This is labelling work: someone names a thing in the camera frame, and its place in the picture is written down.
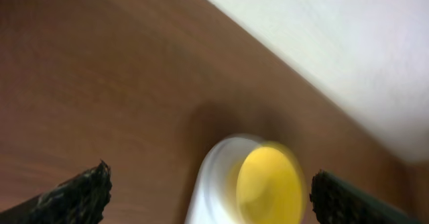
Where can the yellow plastic bowl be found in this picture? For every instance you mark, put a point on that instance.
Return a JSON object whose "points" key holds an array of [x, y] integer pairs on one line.
{"points": [[270, 187]]}

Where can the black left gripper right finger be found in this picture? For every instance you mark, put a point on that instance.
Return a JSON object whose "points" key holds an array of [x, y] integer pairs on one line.
{"points": [[335, 201]]}

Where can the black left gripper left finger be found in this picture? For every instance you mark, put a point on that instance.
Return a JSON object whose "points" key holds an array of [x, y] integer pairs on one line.
{"points": [[80, 200]]}

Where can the white digital kitchen scale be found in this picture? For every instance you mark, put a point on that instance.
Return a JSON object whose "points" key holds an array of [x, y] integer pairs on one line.
{"points": [[213, 197]]}

